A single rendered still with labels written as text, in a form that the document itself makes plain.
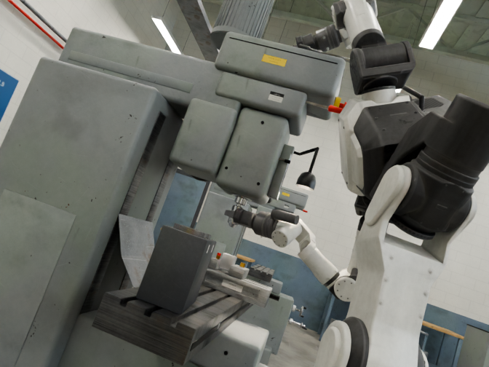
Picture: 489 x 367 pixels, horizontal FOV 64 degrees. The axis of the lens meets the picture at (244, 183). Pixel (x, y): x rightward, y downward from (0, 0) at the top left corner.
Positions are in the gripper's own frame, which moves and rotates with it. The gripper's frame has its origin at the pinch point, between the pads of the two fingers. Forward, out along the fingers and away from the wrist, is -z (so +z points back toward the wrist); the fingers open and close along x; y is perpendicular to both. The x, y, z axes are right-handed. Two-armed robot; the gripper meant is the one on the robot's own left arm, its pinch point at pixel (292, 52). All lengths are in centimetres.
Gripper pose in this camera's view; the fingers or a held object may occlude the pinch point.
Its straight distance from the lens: 166.7
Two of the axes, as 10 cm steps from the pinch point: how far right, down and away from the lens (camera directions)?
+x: 4.1, 2.7, 8.7
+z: 9.0, -2.7, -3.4
